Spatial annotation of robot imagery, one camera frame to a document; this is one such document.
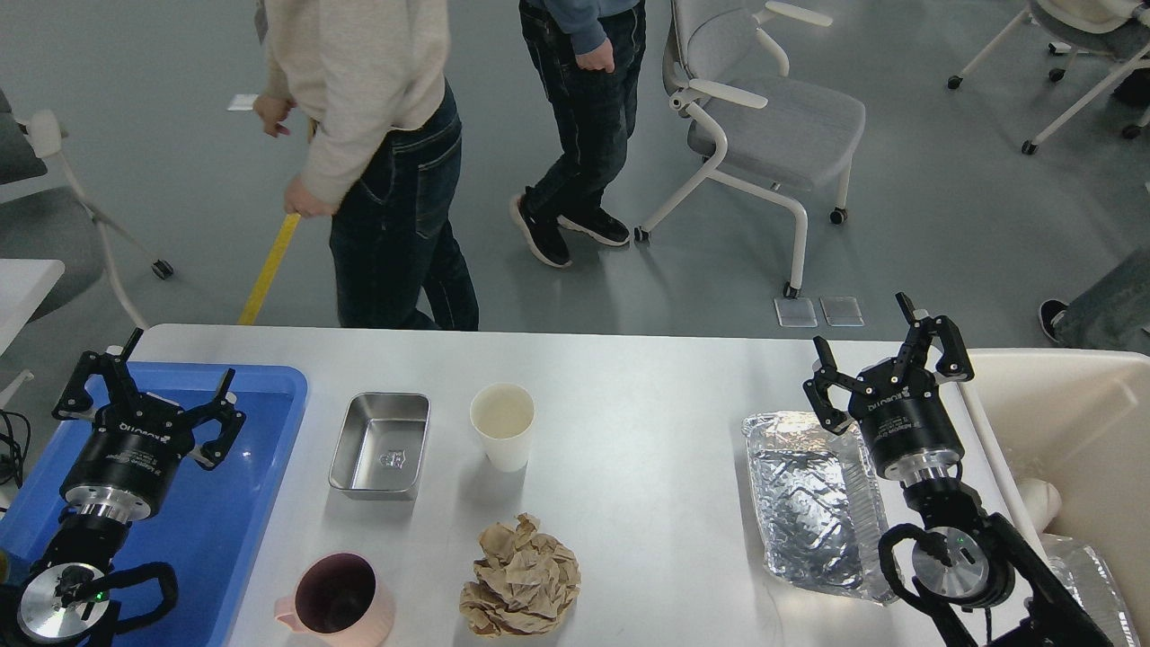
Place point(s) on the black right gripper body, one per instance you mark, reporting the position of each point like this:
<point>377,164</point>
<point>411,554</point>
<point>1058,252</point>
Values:
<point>904,424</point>

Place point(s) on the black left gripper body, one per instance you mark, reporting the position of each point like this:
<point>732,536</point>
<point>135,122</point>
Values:
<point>126,467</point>

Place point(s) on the aluminium foil tray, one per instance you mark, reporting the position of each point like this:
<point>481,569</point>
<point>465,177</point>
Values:
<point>818,505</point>

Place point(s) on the stainless steel rectangular tray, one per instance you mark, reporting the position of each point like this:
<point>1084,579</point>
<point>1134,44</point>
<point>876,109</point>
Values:
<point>379,453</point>

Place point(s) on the pink mug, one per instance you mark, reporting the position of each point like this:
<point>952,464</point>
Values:
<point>342,601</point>

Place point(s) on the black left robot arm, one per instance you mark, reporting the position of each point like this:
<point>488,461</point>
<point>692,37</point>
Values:
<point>73,594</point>

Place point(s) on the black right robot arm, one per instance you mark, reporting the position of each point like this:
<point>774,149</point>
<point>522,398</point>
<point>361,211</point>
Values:
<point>961,557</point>

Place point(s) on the blue plastic tray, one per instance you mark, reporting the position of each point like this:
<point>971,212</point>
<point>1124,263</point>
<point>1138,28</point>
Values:
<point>211,524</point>

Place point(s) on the left floor outlet plate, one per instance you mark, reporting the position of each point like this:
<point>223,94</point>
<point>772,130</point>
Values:
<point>795,312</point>

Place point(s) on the floor outlet plate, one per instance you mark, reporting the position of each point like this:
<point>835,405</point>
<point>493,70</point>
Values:
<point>842,311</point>
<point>795,312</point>

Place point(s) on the right floor outlet plate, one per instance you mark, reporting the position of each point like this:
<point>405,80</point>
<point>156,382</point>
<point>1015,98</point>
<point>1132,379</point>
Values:
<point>842,311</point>

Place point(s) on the white side table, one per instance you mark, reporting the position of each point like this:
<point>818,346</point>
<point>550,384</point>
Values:
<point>24,286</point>

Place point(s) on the cream plastic bin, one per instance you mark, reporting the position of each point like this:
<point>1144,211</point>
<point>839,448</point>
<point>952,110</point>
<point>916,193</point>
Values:
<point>1078,419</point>

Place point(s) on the white cup in bin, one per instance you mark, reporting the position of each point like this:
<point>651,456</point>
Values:
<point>1042,501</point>

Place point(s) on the grey chair at left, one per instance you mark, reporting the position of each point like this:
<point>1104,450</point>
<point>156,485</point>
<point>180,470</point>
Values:
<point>61,223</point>

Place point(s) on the foil scrap in bin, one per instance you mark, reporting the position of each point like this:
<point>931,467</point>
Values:
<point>1087,577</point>

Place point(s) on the grey white office chair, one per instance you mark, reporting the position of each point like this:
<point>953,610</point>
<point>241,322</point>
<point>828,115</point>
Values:
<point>757,129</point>

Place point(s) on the white paper on floor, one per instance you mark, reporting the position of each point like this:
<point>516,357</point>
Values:
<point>242,102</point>

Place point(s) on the white paper cup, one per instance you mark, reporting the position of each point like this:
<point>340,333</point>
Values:
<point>503,416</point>

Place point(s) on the crumpled brown paper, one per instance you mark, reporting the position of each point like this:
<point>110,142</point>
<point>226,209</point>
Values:
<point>523,585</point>

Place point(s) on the white chair top right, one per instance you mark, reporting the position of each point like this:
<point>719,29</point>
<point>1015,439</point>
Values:
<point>1116,30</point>

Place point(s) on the person in blue hoodie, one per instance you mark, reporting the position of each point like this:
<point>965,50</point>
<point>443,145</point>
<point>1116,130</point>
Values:
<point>588,55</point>

